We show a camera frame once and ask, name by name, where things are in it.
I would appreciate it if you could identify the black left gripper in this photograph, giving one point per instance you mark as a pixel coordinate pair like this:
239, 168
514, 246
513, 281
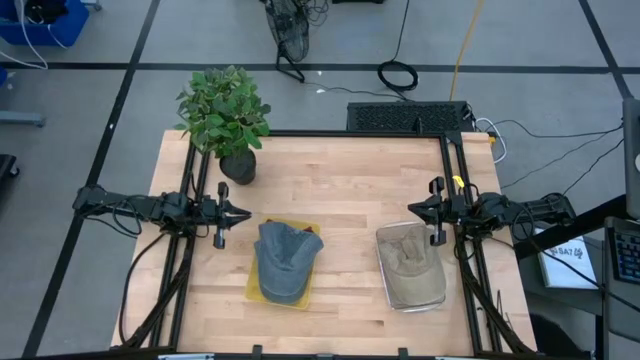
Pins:
217, 215

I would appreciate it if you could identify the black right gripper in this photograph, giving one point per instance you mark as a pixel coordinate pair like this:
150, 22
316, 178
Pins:
450, 210

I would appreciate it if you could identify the grey-blue baseball cap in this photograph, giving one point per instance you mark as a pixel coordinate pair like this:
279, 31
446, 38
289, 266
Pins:
287, 260

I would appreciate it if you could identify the tan baseball cap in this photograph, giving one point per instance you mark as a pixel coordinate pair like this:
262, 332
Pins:
415, 280

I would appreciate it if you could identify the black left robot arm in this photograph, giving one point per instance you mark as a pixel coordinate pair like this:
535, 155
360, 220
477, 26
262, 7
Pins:
165, 210

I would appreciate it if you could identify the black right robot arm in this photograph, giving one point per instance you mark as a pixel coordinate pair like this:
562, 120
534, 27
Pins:
540, 210

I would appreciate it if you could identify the small yellow tag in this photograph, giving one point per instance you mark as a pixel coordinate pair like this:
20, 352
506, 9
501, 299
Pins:
457, 181

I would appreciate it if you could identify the yellow translucent plastic bin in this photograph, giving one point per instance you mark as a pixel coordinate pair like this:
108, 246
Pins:
251, 295

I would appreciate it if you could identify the clear plastic bin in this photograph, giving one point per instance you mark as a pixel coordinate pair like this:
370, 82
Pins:
382, 280

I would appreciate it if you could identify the black computer case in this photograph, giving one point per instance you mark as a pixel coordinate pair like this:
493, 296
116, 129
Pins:
407, 117

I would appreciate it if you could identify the green plant in black pot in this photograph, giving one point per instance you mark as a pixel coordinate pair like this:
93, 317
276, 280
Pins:
220, 115

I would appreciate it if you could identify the black table edge clamp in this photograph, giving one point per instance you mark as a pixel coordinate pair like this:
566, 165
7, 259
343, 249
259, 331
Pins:
402, 352
256, 351

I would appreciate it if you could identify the black metal beam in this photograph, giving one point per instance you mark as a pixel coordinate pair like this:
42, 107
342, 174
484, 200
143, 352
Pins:
575, 227

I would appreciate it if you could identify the white printed paper sheet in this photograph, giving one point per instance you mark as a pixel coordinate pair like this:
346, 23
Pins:
570, 270

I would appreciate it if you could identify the black floor fan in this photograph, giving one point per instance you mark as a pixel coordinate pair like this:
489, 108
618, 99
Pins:
290, 30

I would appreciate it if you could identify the black computer keyboard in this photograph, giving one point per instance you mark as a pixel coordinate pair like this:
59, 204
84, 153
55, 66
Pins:
627, 255

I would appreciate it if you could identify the grey computer monitor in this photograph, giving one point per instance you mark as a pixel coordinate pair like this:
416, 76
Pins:
632, 150

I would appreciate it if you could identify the black caster foot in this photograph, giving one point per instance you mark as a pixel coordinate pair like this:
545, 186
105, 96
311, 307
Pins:
7, 167

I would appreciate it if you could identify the grey table foot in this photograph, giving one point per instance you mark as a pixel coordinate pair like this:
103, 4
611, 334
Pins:
20, 119

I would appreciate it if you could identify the blue plastic floor bin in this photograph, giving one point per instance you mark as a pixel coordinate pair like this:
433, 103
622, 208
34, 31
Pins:
70, 27

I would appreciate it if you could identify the black aluminium table frame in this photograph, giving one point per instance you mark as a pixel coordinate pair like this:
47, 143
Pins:
350, 134

